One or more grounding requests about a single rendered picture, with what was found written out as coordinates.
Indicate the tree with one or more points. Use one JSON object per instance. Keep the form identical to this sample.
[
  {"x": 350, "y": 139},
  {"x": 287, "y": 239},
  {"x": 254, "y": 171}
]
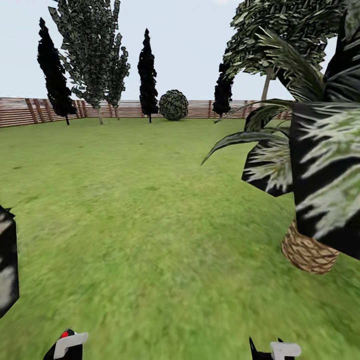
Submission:
[
  {"x": 88, "y": 53},
  {"x": 146, "y": 71},
  {"x": 305, "y": 24},
  {"x": 120, "y": 68},
  {"x": 223, "y": 92},
  {"x": 50, "y": 63}
]

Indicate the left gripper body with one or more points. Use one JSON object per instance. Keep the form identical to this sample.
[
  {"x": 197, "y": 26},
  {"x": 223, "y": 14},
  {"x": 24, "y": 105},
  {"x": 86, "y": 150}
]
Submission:
[{"x": 74, "y": 353}]

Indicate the pesticide atomizer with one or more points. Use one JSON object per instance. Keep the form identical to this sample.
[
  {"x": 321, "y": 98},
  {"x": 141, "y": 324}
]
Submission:
[{"x": 69, "y": 332}]

